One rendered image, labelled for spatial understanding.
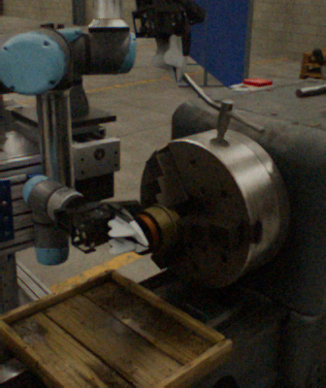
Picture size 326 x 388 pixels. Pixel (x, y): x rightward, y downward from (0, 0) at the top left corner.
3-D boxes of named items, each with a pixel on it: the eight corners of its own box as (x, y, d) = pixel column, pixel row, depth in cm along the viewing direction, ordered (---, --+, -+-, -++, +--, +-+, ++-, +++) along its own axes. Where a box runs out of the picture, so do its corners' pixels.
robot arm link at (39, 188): (51, 204, 126) (49, 169, 123) (79, 219, 118) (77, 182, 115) (21, 212, 121) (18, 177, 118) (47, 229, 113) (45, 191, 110)
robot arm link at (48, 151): (26, 22, 123) (44, 218, 140) (14, 27, 112) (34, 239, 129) (78, 22, 123) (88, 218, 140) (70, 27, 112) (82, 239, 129)
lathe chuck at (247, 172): (159, 229, 133) (179, 110, 119) (259, 302, 114) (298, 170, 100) (131, 240, 127) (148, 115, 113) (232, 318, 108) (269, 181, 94)
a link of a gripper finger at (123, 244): (126, 270, 95) (95, 250, 102) (151, 259, 99) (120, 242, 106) (126, 254, 94) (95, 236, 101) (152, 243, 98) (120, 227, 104)
